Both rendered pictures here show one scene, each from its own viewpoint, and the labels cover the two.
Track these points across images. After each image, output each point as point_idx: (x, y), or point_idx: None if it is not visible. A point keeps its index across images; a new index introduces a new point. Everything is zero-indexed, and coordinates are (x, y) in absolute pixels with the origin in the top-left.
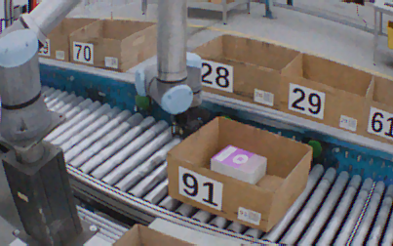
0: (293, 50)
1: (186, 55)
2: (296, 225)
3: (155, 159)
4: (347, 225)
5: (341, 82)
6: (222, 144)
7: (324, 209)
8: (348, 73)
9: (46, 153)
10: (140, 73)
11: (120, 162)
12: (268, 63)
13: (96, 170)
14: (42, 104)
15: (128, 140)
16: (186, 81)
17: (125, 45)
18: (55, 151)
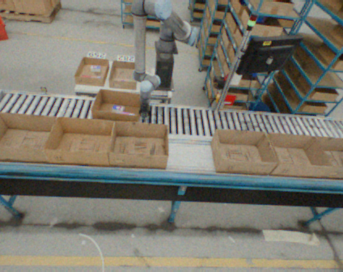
0: (115, 153)
1: (146, 84)
2: (91, 106)
3: (158, 121)
4: (69, 109)
5: (75, 159)
6: None
7: (82, 115)
8: (68, 154)
9: (159, 57)
10: (154, 74)
11: (171, 118)
12: (134, 163)
13: (173, 108)
14: (159, 41)
15: (178, 129)
16: (134, 72)
17: (215, 134)
18: (158, 58)
